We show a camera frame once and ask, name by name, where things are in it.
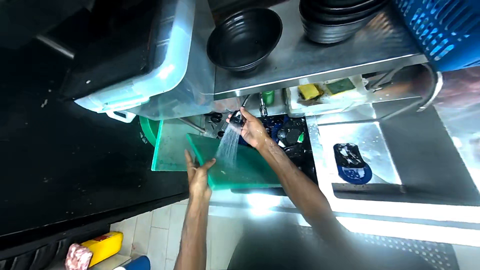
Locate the thick green cutting board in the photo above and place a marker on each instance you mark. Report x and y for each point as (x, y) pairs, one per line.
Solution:
(245, 168)

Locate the person's left forearm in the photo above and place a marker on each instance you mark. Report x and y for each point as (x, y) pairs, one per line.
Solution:
(195, 232)

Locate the pink and white bundle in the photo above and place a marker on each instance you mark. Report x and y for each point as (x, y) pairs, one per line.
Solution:
(78, 257)

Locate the person's left thumb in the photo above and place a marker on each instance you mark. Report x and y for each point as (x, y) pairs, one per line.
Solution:
(208, 164)

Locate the steel shelf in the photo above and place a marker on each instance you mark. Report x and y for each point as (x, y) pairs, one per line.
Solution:
(296, 62)

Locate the green round basin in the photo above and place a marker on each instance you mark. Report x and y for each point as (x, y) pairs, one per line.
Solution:
(147, 129)

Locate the person's right forearm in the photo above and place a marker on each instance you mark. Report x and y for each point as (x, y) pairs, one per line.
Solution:
(302, 187)

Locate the white plastic tray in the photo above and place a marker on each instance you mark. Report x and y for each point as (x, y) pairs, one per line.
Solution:
(330, 104)

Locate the person's right hand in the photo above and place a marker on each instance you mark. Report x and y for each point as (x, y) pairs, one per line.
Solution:
(255, 131)

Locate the green bottle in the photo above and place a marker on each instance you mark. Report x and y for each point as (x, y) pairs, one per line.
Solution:
(268, 98)

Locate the clear plastic bin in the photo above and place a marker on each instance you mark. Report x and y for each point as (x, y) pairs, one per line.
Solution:
(187, 86)

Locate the yellow sponge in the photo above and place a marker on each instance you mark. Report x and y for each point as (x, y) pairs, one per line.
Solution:
(309, 91)

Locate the black counter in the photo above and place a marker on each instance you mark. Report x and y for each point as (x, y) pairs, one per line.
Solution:
(93, 161)

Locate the blue plastic basket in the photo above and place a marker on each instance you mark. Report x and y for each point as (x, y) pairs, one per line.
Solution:
(448, 45)

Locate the steel pipe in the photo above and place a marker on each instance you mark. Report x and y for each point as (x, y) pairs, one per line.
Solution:
(192, 125)

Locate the stack of black bowls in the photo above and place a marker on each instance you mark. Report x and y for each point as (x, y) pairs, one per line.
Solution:
(333, 30)

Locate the person's left hand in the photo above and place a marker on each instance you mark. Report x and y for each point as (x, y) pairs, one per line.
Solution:
(198, 180)

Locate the blue oval dish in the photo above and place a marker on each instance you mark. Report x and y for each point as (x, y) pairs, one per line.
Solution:
(355, 175)

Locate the curved steel faucet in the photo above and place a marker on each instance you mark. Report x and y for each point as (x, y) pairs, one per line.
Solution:
(435, 90)

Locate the yellow plastic container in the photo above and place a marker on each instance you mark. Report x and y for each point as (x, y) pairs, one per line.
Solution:
(107, 247)

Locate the person's body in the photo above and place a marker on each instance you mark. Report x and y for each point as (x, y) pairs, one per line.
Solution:
(277, 247)

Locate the blue round container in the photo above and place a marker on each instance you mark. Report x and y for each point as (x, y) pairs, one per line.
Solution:
(138, 263)

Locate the pile of dark dishes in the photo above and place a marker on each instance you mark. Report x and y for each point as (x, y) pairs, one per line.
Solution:
(290, 137)

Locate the black spray head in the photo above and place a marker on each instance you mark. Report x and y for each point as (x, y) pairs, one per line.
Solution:
(236, 118)

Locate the person's left fingers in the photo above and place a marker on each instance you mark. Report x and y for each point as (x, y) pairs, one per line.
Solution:
(188, 159)

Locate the small chrome tap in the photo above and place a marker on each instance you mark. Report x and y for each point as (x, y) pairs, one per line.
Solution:
(263, 109)

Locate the steel sink unit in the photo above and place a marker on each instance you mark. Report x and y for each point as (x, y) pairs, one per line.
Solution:
(412, 150)

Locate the green scouring pad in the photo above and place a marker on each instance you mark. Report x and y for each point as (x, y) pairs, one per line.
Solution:
(340, 86)

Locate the person's right fingers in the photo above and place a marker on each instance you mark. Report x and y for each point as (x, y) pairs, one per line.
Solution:
(243, 129)

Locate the wide black bowl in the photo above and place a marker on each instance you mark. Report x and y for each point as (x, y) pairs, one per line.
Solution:
(243, 41)

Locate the pale green translucent board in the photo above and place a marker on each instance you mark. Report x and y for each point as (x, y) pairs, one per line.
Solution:
(170, 150)

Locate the person's right thumb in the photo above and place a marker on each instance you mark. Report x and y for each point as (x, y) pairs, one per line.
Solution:
(248, 113)

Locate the black glossy dish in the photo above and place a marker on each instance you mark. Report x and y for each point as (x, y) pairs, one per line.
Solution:
(347, 154)

